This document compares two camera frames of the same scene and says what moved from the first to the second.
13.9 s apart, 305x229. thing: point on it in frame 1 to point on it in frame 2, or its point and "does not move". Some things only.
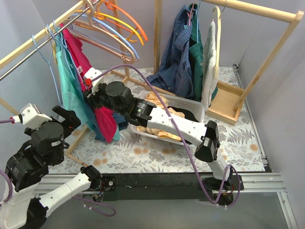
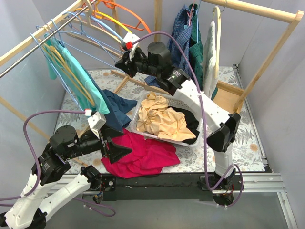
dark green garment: (196, 57) does not move
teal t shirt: (71, 93) to (80, 79)
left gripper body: (69, 121) to (105, 148)
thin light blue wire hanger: (47, 62) to (39, 46)
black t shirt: (188, 115) does not move
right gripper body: (90, 98) to (130, 64)
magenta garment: (103, 114) to (147, 157)
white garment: (209, 84) does not move
